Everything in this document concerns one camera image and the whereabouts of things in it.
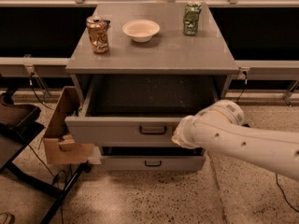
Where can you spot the grey top drawer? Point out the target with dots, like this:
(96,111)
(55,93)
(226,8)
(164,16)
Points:
(116,106)

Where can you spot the grey drawer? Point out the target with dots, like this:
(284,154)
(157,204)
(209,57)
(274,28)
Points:
(176,159)
(116,106)

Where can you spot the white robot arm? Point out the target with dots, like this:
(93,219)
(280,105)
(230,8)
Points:
(220,128)

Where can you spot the grey drawer cabinet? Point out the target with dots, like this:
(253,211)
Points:
(170,52)

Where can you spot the grey bottom drawer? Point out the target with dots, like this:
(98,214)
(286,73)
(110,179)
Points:
(176,159)

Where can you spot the white bowl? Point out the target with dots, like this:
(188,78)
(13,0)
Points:
(141,30)

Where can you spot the crushed orange soda can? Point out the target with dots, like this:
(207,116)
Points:
(97,31)

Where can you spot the crushed green soda can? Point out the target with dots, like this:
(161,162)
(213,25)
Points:
(191,18)

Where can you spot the cardboard box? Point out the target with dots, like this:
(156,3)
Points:
(59,144)

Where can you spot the black chair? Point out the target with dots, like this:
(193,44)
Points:
(18,130)

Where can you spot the black top drawer handle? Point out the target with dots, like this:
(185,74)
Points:
(152,130)

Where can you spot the black drawer handle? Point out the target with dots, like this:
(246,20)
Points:
(152,130)
(152,163)

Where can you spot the black bottom drawer handle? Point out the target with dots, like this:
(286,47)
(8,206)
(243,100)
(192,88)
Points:
(152,163)

